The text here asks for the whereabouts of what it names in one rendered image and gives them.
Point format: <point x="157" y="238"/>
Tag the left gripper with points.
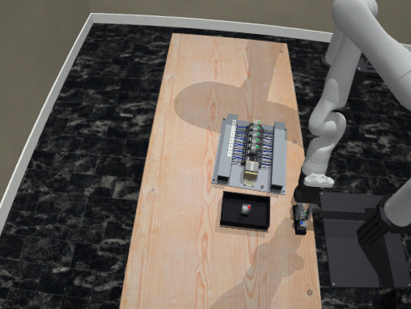
<point x="315" y="178"/>

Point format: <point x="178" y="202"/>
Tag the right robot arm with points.
<point x="334" y="45"/>

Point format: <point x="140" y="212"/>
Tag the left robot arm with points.
<point x="392" y="61"/>

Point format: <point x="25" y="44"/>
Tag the clear relay with blue button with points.
<point x="302" y="225"/>

